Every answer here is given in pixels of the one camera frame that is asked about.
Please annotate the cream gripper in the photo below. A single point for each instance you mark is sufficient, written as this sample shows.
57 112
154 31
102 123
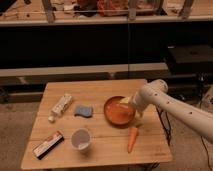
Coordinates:
126 101

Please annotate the orange ceramic bowl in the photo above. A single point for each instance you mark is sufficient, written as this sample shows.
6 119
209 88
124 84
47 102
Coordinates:
117 113

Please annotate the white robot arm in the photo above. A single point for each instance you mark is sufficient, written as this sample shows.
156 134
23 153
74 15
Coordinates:
155 93

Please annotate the orange carrot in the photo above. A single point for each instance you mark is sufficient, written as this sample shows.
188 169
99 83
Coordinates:
133 133

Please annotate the blue sponge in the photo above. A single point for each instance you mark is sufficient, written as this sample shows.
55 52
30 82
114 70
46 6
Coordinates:
83 111

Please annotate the wooden table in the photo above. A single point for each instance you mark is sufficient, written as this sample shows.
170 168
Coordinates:
108 143

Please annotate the white plastic cup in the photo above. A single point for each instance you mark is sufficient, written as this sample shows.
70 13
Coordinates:
81 140

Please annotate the white toothpaste tube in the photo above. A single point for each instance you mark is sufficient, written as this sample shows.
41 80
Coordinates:
60 107

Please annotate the black box in background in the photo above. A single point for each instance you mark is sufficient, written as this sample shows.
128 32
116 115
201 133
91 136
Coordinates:
190 59

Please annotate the black red flat box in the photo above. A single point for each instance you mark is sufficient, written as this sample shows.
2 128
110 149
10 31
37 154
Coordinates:
47 145

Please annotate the red object on shelf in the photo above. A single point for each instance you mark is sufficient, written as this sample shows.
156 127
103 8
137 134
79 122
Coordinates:
112 7

